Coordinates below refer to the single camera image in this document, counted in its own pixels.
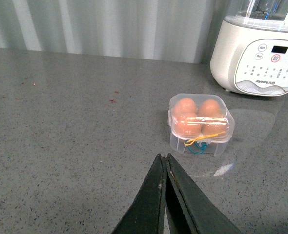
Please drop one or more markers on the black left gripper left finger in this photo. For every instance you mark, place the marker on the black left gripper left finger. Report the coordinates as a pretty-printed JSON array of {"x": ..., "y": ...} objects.
[{"x": 146, "y": 213}]

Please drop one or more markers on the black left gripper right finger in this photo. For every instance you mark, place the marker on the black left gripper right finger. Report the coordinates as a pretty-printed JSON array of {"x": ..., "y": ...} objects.
[{"x": 189, "y": 211}]

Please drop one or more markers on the brown egg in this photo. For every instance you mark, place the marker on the brown egg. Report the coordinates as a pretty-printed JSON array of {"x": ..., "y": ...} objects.
[{"x": 214, "y": 124}]

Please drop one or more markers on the clear plastic egg box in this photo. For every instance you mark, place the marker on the clear plastic egg box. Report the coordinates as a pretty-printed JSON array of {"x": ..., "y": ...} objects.
[{"x": 216, "y": 145}]

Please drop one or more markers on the brown egg front left box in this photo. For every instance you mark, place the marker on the brown egg front left box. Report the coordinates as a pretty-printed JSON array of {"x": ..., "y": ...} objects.
[{"x": 187, "y": 125}]

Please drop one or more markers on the brown egg box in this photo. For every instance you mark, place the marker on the brown egg box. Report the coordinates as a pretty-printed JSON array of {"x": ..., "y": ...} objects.
[
  {"x": 184, "y": 106},
  {"x": 209, "y": 108},
  {"x": 187, "y": 125}
]

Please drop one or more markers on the brown egg back left box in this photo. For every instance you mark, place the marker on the brown egg back left box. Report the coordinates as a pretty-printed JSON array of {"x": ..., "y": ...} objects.
[{"x": 184, "y": 106}]

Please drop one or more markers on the brown egg back right box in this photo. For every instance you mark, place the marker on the brown egg back right box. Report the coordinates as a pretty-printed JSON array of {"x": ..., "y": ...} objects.
[{"x": 209, "y": 108}]

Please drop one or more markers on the blue rubber band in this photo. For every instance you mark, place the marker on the blue rubber band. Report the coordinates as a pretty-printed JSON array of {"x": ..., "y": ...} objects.
[{"x": 195, "y": 147}]

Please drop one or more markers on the yellow rubber band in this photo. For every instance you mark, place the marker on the yellow rubber band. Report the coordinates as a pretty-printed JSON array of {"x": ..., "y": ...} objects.
[{"x": 189, "y": 142}]

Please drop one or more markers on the white soy milk maker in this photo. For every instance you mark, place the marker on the white soy milk maker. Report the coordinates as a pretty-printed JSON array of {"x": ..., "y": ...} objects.
[{"x": 251, "y": 51}]

